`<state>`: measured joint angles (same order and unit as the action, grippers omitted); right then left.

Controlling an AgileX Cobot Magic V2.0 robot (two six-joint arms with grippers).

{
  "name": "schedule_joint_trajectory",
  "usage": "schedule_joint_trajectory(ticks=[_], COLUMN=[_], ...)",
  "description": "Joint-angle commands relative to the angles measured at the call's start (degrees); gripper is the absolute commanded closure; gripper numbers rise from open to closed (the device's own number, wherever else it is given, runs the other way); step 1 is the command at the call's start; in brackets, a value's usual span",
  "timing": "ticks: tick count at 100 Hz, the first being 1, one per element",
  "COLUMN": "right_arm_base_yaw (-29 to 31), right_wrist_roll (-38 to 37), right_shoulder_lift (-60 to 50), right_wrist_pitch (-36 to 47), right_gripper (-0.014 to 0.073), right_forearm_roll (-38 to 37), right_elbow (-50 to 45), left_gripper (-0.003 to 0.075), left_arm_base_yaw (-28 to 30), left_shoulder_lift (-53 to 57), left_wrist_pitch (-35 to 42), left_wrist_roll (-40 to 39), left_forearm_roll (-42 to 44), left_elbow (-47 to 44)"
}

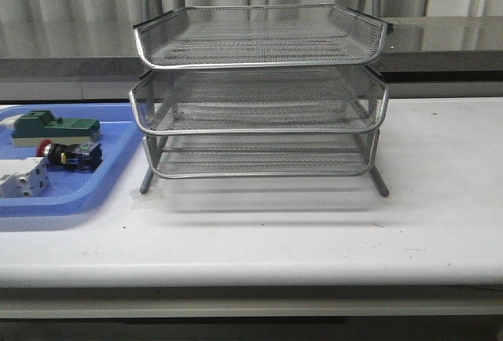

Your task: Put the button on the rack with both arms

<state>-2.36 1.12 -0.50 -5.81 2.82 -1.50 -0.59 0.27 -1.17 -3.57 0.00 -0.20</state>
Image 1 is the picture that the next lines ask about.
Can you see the red emergency stop push button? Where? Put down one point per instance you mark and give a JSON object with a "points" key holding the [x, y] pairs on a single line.
{"points": [[76, 157]]}

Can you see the silver mesh tray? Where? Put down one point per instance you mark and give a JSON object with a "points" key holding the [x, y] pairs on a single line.
{"points": [[339, 99], [255, 155], [250, 36]]}

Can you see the blue plastic tray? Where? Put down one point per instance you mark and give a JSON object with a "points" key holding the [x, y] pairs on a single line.
{"points": [[72, 192]]}

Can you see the green and beige switch block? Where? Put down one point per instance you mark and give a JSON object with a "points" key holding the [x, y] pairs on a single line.
{"points": [[31, 128]]}

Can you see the grey stone counter ledge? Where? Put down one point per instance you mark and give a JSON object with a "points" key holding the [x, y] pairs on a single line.
{"points": [[417, 49]]}

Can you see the clear tape patch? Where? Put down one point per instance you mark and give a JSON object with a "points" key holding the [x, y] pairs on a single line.
{"points": [[153, 199]]}

